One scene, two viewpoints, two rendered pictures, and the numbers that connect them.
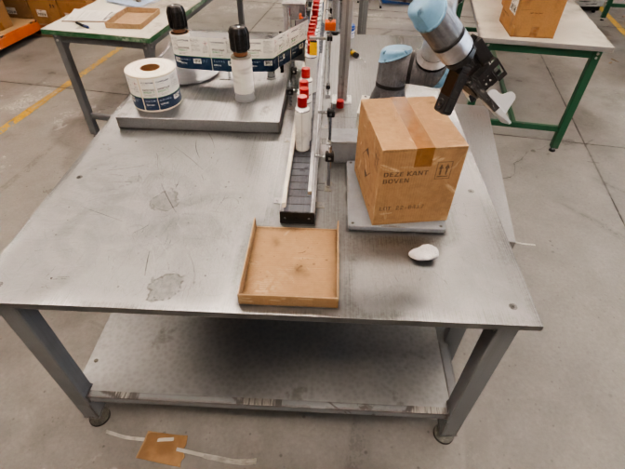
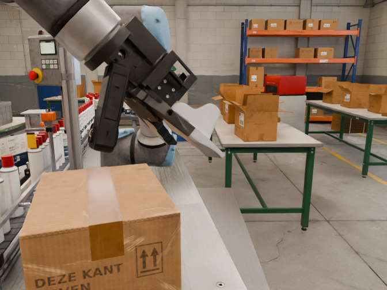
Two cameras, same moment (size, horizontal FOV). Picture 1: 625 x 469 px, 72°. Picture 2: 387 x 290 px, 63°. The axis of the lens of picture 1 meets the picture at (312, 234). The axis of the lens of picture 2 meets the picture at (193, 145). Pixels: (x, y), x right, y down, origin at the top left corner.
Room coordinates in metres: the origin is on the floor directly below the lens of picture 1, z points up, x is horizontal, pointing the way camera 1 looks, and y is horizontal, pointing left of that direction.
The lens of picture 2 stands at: (0.53, -0.34, 1.35)
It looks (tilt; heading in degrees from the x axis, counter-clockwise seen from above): 13 degrees down; 348
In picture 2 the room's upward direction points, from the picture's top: straight up
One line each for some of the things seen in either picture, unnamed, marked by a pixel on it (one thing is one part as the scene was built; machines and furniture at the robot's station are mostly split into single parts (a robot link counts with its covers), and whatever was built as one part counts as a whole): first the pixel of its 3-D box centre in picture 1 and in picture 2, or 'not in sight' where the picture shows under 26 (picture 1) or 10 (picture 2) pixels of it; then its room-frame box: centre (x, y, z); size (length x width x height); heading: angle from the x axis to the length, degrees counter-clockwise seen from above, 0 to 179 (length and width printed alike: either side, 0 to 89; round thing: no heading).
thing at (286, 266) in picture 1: (292, 259); not in sight; (0.83, 0.06, 0.85); 0.30 x 0.26 x 0.04; 178
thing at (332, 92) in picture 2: not in sight; (335, 92); (5.44, -3.87, 0.97); 0.51 x 0.36 x 0.37; 82
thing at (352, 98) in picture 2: not in sight; (352, 95); (4.83, -3.74, 0.97); 0.42 x 0.39 x 0.37; 77
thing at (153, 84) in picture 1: (153, 84); not in sight; (1.72, 0.67, 0.95); 0.20 x 0.20 x 0.14
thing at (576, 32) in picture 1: (505, 44); (245, 155); (3.87, -1.66, 0.39); 2.20 x 0.80 x 0.78; 169
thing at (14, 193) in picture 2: (305, 93); (11, 186); (1.59, 0.03, 0.98); 0.05 x 0.05 x 0.20
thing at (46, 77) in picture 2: not in sight; (54, 61); (1.93, -0.07, 1.38); 0.17 x 0.10 x 0.19; 53
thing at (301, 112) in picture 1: (302, 124); not in sight; (1.36, 0.04, 0.98); 0.05 x 0.05 x 0.20
